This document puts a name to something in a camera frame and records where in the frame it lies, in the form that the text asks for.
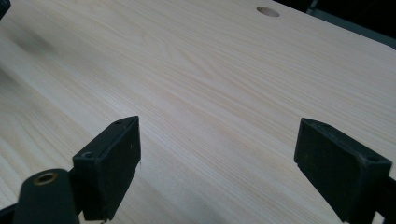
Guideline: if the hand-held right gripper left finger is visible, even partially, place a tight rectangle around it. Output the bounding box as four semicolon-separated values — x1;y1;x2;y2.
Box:
72;115;142;222

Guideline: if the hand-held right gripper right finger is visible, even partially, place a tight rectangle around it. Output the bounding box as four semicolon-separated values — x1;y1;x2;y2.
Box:
293;117;393;224

